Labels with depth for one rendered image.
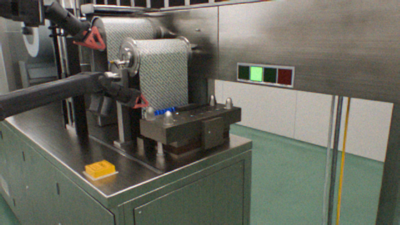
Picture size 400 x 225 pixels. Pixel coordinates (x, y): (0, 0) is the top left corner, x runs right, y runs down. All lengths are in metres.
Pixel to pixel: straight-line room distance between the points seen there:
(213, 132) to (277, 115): 2.88
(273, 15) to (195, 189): 0.67
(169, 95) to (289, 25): 0.53
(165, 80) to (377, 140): 2.69
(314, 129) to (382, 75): 2.85
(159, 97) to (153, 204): 0.44
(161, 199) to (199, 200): 0.18
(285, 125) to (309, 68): 2.93
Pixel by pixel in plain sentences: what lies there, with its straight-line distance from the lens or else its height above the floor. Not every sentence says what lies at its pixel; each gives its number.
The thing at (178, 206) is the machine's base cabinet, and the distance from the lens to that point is 1.11.
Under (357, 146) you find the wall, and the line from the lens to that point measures 3.67.
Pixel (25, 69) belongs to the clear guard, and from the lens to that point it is 2.11.
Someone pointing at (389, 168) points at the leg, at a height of 0.89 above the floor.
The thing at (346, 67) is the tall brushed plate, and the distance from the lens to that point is 1.03.
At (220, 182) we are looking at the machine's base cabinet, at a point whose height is 0.77.
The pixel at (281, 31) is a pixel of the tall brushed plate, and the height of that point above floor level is 1.34.
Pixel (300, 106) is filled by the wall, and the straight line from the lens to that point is 3.83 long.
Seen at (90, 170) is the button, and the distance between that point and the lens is 1.05.
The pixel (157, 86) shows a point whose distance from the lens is 1.24.
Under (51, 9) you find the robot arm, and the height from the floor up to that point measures 1.41.
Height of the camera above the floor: 1.34
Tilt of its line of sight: 15 degrees down
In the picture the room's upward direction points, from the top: 1 degrees counter-clockwise
